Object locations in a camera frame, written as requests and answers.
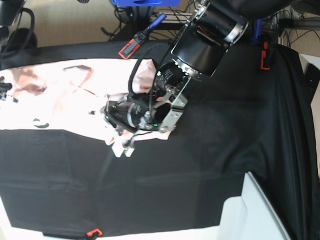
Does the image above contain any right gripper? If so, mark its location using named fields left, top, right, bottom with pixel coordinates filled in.
left=0, top=76, right=19, bottom=104

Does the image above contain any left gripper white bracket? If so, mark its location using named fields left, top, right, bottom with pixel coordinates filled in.
left=88, top=100, right=155, bottom=158

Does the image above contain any light pink T-shirt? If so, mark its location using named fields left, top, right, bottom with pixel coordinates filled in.
left=0, top=57, right=173, bottom=146

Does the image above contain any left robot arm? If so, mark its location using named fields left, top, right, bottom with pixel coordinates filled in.
left=101, top=0, right=292, bottom=157

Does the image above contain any blue plastic box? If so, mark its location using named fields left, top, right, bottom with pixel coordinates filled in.
left=111, top=0, right=180, bottom=7

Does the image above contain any small red black clamp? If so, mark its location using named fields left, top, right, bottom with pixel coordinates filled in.
left=86, top=228, right=103, bottom=238

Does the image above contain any black table cloth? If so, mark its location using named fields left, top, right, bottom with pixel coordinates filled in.
left=0, top=43, right=320, bottom=240

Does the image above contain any red clamp at right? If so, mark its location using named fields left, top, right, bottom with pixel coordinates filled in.
left=260, top=41, right=271, bottom=71

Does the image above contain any blue handled bar clamp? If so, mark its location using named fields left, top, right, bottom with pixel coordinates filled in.
left=118, top=13, right=167, bottom=60

